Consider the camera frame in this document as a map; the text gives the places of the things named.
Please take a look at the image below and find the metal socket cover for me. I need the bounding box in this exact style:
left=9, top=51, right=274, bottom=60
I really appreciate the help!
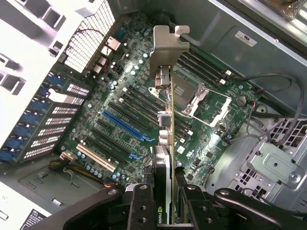
left=188, top=82, right=233, bottom=128

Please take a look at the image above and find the red black twisted wire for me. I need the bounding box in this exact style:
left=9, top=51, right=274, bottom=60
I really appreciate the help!
left=67, top=28, right=105, bottom=57

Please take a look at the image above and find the green motherboard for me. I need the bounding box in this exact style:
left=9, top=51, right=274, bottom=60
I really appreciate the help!
left=55, top=14, right=264, bottom=192

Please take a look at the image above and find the white PCI slot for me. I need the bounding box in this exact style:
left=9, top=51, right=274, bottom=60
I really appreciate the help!
left=76, top=143, right=118, bottom=173

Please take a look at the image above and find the yellow black cable bundle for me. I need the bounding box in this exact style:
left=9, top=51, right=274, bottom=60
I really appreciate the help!
left=47, top=158, right=119, bottom=190

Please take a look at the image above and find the blue expansion slot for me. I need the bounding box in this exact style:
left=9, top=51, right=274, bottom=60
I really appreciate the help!
left=102, top=109, right=156, bottom=142

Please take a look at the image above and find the open black PC case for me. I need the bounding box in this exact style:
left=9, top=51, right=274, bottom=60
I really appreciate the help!
left=0, top=0, right=307, bottom=230

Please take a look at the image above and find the grey power supply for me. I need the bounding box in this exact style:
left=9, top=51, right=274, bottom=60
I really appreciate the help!
left=0, top=165, right=106, bottom=230

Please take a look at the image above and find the CPU socket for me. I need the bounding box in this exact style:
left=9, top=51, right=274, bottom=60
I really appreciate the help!
left=171, top=71, right=207, bottom=115

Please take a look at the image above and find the grey metal disk bay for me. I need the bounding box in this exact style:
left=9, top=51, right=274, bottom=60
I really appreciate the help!
left=206, top=115, right=307, bottom=216

